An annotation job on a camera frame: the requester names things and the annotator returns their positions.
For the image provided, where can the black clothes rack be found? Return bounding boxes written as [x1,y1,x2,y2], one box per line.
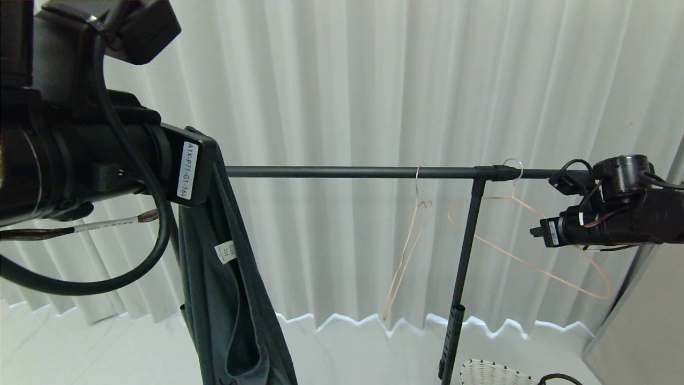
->
[179,165,595,385]

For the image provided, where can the white curtain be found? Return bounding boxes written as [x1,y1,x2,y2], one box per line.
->
[0,0,684,343]

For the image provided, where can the pink clothes hanger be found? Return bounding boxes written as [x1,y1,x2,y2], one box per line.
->
[446,158,613,300]
[382,166,433,321]

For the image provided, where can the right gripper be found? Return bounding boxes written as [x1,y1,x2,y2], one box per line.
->
[541,211,608,248]

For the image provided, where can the white laundry basket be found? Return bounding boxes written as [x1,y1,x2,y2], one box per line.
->
[460,359,584,385]

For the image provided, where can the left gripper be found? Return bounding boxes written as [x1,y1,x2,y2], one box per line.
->
[0,103,217,227]

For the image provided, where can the dark grey sleeveless shirt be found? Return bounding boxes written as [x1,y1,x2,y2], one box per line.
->
[171,127,298,385]

